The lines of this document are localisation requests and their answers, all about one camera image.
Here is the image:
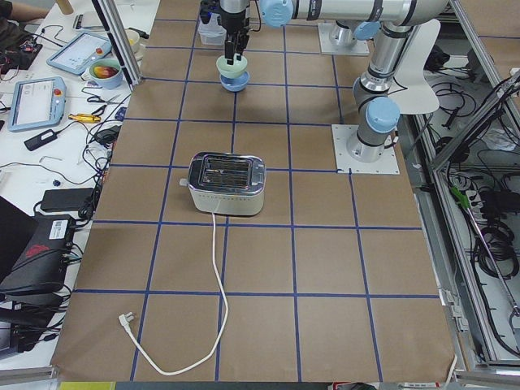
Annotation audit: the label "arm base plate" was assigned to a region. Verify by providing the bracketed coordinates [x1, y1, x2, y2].
[318, 23, 370, 57]
[331, 124, 400, 175]

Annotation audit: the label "far blue teach pendant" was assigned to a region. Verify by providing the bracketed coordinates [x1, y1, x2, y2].
[46, 32, 112, 76]

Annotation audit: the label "blue teach pendant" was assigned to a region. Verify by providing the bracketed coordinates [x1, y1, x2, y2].
[46, 32, 112, 76]
[7, 76, 67, 132]

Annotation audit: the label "aluminium frame post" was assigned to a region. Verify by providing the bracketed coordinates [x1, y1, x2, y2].
[92, 0, 141, 89]

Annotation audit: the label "yellow handled tool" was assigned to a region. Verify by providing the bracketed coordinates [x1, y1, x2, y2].
[68, 114, 102, 124]

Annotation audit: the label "white toaster power cord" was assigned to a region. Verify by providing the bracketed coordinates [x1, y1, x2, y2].
[118, 212, 230, 376]

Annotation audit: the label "blue bowl with fruit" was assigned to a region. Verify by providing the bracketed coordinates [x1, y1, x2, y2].
[81, 58, 123, 89]

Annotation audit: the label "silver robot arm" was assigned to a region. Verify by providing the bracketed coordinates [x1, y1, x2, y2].
[211, 1, 383, 65]
[260, 1, 447, 163]

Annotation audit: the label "cream bowl with lemon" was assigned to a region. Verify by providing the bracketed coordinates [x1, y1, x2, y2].
[125, 28, 145, 61]

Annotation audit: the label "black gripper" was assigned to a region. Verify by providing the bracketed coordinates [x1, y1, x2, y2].
[219, 0, 250, 65]

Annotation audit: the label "clear plastic food container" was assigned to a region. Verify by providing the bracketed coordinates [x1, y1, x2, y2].
[197, 14, 226, 46]

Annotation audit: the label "near blue teach pendant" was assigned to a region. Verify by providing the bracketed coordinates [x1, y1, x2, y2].
[7, 76, 67, 132]

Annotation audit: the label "black power adapter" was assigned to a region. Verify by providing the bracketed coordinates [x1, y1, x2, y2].
[40, 188, 93, 212]

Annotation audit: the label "silver cream toaster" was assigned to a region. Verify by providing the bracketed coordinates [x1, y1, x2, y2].
[180, 151, 267, 216]

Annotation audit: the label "black scissors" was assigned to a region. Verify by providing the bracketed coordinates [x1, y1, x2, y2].
[86, 94, 119, 105]

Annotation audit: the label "green bowl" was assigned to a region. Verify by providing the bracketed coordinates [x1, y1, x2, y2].
[215, 55, 248, 79]

